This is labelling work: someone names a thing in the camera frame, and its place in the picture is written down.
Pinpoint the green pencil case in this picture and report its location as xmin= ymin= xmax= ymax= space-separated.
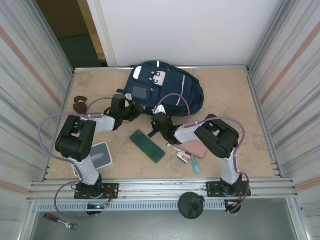
xmin=129 ymin=129 xmax=166 ymax=165

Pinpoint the navy blue backpack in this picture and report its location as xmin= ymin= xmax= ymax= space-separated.
xmin=116 ymin=59 xmax=205 ymax=139

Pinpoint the white and pink stapler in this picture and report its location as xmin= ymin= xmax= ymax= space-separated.
xmin=176 ymin=151 xmax=193 ymax=165

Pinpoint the pink pencil case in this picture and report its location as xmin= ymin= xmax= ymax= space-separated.
xmin=178 ymin=139 xmax=208 ymax=160

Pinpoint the brown plush charm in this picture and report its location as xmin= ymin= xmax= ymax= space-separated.
xmin=72 ymin=95 xmax=89 ymax=115

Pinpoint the white and grey tissue box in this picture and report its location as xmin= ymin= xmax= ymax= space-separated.
xmin=89 ymin=141 xmax=115 ymax=173

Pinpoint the small control board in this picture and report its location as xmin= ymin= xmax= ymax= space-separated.
xmin=224 ymin=199 xmax=243 ymax=215
xmin=85 ymin=202 xmax=111 ymax=216

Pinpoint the aluminium table edge rail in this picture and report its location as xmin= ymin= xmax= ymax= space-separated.
xmin=73 ymin=65 xmax=251 ymax=73

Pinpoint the aluminium mounting rail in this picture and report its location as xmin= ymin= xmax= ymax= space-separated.
xmin=26 ymin=177 xmax=300 ymax=203

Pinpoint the white door frame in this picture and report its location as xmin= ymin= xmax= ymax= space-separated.
xmin=86 ymin=0 xmax=118 ymax=68

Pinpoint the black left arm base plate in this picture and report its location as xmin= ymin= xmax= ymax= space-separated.
xmin=74 ymin=183 xmax=120 ymax=200

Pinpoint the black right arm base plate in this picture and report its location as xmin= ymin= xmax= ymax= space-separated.
xmin=205 ymin=181 xmax=252 ymax=199

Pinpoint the grey slotted cable duct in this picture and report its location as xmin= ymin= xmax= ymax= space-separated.
xmin=36 ymin=201 xmax=242 ymax=213

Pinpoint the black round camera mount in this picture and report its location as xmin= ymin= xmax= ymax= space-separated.
xmin=177 ymin=192 xmax=206 ymax=220

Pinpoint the red handled ratchet wrench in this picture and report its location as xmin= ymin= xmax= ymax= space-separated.
xmin=43 ymin=212 xmax=77 ymax=231

